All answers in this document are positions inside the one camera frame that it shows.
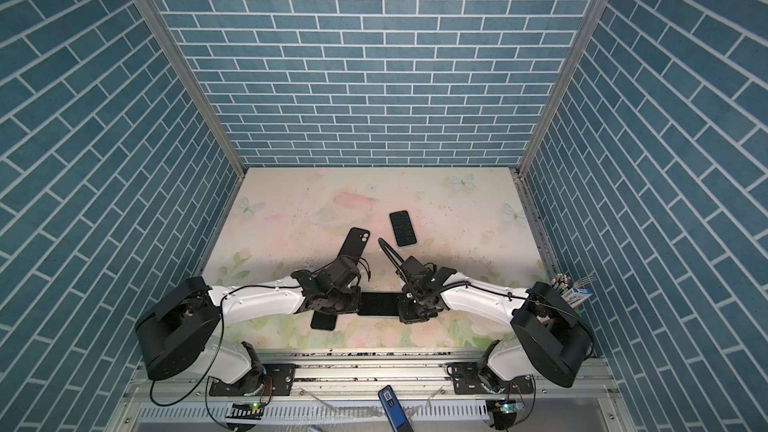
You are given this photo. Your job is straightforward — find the aluminium corner post left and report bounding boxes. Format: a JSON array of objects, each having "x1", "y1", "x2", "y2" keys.
[{"x1": 132, "y1": 0, "x2": 246, "y2": 179}]

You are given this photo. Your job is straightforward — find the aluminium corner post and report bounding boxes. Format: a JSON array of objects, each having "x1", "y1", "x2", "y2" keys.
[
  {"x1": 132, "y1": 0, "x2": 246, "y2": 179},
  {"x1": 517, "y1": 0, "x2": 609, "y2": 179}
]

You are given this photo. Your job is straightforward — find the white phone black screen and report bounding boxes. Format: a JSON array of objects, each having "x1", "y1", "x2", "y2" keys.
[{"x1": 357, "y1": 292, "x2": 400, "y2": 318}]

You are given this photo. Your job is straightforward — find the aluminium corner post right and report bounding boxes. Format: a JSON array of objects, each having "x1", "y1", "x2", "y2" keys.
[{"x1": 517, "y1": 0, "x2": 609, "y2": 179}]

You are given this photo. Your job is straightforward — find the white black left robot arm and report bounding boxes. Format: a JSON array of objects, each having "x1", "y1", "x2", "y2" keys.
[{"x1": 135, "y1": 255, "x2": 370, "y2": 384}]

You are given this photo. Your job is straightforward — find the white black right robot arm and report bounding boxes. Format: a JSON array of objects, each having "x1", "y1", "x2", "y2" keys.
[{"x1": 391, "y1": 256, "x2": 594, "y2": 393}]

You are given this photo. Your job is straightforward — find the blue handheld device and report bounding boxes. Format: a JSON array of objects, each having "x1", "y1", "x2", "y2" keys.
[{"x1": 378, "y1": 385, "x2": 413, "y2": 432}]

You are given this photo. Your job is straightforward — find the purple phone black screen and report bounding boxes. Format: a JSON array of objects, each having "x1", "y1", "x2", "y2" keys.
[{"x1": 310, "y1": 311, "x2": 338, "y2": 331}]

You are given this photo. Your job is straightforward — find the black phone case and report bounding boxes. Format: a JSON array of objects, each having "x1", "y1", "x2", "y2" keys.
[{"x1": 338, "y1": 227, "x2": 370, "y2": 263}]

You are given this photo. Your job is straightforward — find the blue phone black screen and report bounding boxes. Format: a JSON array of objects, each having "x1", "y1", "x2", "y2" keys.
[{"x1": 389, "y1": 210, "x2": 417, "y2": 248}]

